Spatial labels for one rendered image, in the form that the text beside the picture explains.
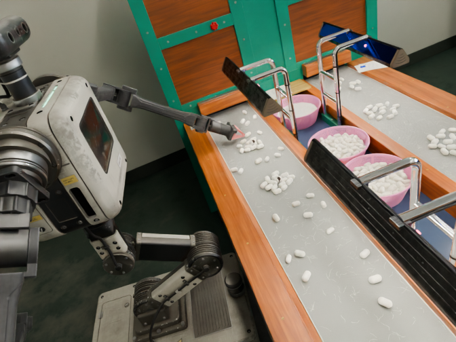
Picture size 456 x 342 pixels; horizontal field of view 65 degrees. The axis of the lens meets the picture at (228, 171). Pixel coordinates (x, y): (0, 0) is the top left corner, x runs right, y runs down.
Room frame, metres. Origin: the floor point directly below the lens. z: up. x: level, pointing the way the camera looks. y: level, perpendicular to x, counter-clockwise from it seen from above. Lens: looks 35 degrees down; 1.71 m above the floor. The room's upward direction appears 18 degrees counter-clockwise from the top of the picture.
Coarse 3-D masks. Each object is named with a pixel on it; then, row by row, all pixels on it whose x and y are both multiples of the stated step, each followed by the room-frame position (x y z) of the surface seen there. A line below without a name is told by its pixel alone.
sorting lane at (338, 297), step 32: (256, 128) 1.68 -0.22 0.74; (288, 160) 1.31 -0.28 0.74; (256, 192) 1.17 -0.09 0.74; (288, 192) 1.10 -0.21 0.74; (320, 192) 1.05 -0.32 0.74; (288, 224) 0.93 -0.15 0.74; (320, 224) 0.89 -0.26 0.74; (352, 224) 0.84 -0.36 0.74; (320, 256) 0.75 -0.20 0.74; (352, 256) 0.71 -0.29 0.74; (384, 256) 0.68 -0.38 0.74; (320, 288) 0.64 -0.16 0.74; (352, 288) 0.61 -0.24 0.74; (384, 288) 0.58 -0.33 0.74; (320, 320) 0.55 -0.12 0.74; (352, 320) 0.52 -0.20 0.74; (384, 320) 0.49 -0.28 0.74; (416, 320) 0.47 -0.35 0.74
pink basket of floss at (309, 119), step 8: (296, 96) 1.85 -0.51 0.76; (304, 96) 1.83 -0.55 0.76; (312, 96) 1.79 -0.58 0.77; (320, 104) 1.66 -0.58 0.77; (312, 112) 1.61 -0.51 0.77; (280, 120) 1.68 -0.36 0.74; (288, 120) 1.63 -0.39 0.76; (296, 120) 1.62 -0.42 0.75; (304, 120) 1.61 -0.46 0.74; (312, 120) 1.63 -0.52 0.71; (288, 128) 1.66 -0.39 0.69; (304, 128) 1.63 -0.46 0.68
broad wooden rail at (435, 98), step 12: (360, 60) 2.04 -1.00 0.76; (372, 60) 1.99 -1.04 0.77; (372, 72) 1.85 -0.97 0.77; (384, 72) 1.80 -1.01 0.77; (396, 72) 1.76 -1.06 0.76; (384, 84) 1.71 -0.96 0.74; (396, 84) 1.63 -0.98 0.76; (408, 84) 1.59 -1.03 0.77; (420, 84) 1.55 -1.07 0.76; (408, 96) 1.51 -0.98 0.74; (420, 96) 1.44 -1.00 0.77; (432, 96) 1.41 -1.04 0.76; (444, 96) 1.38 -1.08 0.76; (432, 108) 1.35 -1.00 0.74; (444, 108) 1.29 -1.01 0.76
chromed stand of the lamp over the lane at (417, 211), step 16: (400, 160) 0.65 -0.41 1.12; (416, 160) 0.65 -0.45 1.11; (368, 176) 0.64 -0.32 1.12; (384, 176) 0.64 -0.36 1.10; (416, 176) 0.65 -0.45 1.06; (416, 192) 0.65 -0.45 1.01; (416, 208) 0.50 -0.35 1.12; (432, 208) 0.49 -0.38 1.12; (400, 224) 0.48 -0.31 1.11; (416, 224) 0.64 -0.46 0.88
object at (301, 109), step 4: (296, 104) 1.83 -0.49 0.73; (300, 104) 1.81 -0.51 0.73; (304, 104) 1.79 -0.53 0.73; (308, 104) 1.78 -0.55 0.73; (312, 104) 1.77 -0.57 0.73; (284, 108) 1.83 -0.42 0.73; (296, 108) 1.77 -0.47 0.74; (300, 108) 1.75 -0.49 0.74; (304, 108) 1.75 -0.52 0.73; (308, 108) 1.74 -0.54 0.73; (312, 108) 1.72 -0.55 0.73; (316, 108) 1.71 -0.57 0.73; (288, 112) 1.75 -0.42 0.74; (296, 112) 1.73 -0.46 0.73; (300, 112) 1.72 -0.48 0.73; (304, 112) 1.70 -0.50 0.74; (308, 112) 1.70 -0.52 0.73; (296, 116) 1.68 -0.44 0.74; (300, 116) 1.67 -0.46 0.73
